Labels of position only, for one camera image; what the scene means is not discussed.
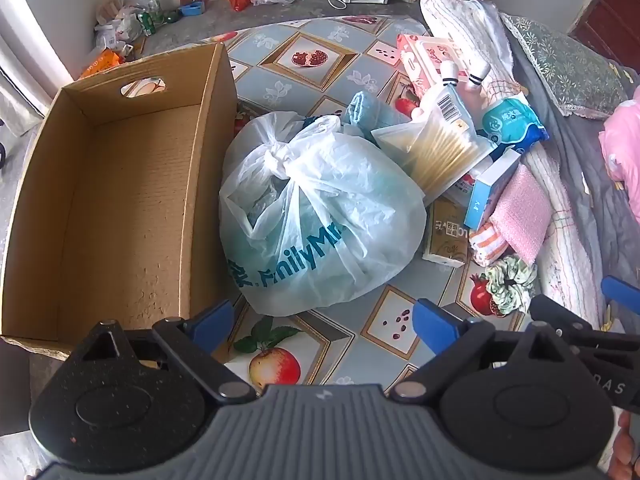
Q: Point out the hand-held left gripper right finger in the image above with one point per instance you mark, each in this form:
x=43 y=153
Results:
x=437 y=322

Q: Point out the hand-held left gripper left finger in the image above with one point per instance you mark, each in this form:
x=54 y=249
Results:
x=212 y=322

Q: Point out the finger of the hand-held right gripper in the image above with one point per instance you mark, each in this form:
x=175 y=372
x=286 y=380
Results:
x=622 y=290
x=590 y=331

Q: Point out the green scrunchie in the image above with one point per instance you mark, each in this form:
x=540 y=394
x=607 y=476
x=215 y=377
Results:
x=510 y=285

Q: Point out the gold drink carton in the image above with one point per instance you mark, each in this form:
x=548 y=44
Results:
x=447 y=235

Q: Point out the orange striped cloth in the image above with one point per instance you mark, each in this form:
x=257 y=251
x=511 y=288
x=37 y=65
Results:
x=490 y=245

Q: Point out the pink knitted cloth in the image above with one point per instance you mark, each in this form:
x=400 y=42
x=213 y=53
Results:
x=520 y=215

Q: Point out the blue white paper box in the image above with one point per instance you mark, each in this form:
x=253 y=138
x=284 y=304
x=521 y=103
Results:
x=492 y=190

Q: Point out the brown cardboard box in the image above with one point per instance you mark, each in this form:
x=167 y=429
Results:
x=125 y=185

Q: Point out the cotton swab bag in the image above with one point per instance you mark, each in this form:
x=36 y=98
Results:
x=440 y=150

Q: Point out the blue wet wipes pack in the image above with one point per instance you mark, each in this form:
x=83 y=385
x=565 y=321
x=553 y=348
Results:
x=512 y=122

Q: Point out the light blue towel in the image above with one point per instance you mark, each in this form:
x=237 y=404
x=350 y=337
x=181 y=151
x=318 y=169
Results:
x=370 y=112

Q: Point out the person's right hand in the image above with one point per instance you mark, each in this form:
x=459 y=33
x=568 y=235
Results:
x=630 y=440

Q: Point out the white tied plastic bag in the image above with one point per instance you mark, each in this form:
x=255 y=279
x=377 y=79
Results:
x=320 y=210

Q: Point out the dark brown furniture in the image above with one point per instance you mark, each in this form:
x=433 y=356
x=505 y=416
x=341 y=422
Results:
x=20 y=400

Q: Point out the green floral pillow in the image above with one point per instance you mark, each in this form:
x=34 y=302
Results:
x=565 y=60

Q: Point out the pink wet wipes pack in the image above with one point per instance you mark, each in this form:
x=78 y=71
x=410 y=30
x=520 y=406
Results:
x=425 y=57

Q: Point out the brown wooden cabinet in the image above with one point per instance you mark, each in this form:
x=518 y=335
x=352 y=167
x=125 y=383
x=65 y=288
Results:
x=610 y=10

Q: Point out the orange snack bag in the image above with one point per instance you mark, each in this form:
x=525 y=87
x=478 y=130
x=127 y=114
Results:
x=102 y=62

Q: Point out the green can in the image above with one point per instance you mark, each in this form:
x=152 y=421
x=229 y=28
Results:
x=146 y=22

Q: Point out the dark green glass bottle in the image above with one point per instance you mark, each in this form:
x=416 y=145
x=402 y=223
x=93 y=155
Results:
x=171 y=17

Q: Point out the pile of white bags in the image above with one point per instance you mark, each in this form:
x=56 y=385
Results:
x=120 y=27

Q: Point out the white curtain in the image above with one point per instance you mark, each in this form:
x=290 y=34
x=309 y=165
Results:
x=30 y=35

